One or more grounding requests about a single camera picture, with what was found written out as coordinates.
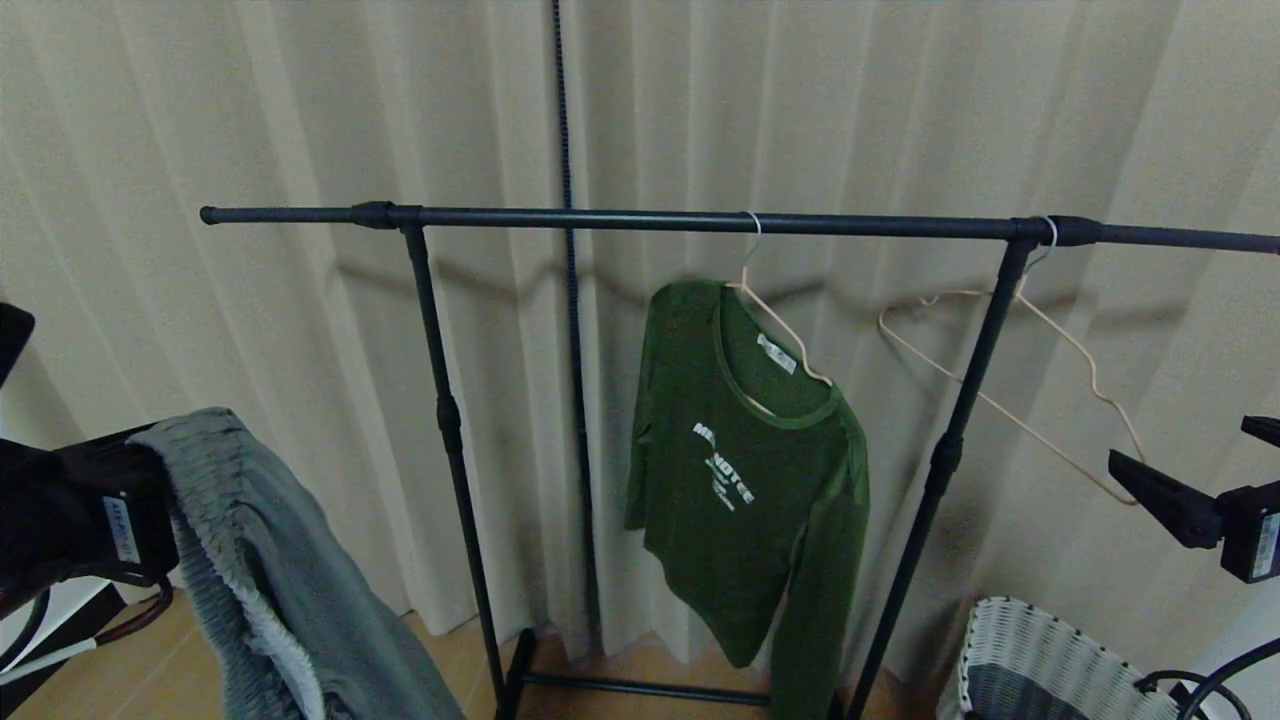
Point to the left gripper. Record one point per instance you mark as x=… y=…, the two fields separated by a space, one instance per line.
x=60 y=510

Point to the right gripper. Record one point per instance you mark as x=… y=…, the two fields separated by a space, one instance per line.
x=1255 y=530

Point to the pale grey garment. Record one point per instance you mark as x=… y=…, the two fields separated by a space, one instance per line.
x=280 y=600

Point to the pink clothes hanger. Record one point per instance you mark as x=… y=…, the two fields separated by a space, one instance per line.
x=775 y=318
x=1010 y=418

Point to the black clothes rack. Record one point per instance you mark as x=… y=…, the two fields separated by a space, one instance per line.
x=650 y=220

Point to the white laundry basket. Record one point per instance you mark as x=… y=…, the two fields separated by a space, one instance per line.
x=1040 y=640

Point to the green printed t-shirt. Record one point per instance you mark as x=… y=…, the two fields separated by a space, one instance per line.
x=760 y=540

